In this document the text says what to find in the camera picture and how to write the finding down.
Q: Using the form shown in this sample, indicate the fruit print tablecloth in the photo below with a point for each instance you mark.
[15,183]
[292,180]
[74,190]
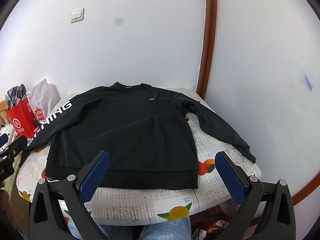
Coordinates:
[114,206]

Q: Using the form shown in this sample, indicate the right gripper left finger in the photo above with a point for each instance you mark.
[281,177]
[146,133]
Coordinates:
[46,218]

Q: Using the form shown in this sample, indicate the white wall switch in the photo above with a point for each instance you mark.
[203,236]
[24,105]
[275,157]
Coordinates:
[77,15]

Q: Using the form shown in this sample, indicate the brown wooden door frame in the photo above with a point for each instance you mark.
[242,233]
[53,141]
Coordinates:
[208,47]

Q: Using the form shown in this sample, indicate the blue jeans legs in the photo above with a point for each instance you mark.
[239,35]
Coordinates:
[175,229]

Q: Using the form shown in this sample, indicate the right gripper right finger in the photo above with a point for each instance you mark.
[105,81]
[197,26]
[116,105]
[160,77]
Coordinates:
[278,218]

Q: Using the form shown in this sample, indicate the black sweatshirt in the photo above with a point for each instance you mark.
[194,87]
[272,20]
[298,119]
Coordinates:
[144,130]

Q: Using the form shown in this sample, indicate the plaid cloth in bag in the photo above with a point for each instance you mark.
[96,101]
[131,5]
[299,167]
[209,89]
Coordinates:
[15,95]

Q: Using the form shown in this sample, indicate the white plastic shopping bag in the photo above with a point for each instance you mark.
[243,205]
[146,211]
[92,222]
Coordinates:
[42,100]

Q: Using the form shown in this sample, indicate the red paper bag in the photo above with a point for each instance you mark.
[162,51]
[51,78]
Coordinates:
[22,119]

